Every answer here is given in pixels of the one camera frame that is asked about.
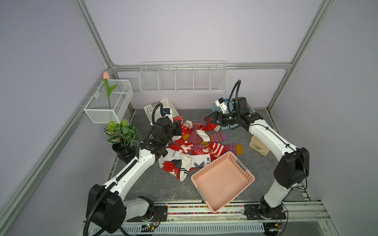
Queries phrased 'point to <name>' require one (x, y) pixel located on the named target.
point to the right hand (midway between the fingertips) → (207, 120)
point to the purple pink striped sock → (218, 137)
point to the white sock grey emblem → (198, 161)
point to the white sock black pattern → (172, 155)
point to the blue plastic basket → (230, 105)
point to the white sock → (203, 135)
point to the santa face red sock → (186, 129)
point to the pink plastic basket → (220, 183)
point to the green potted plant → (124, 137)
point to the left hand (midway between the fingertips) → (180, 122)
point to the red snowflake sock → (209, 127)
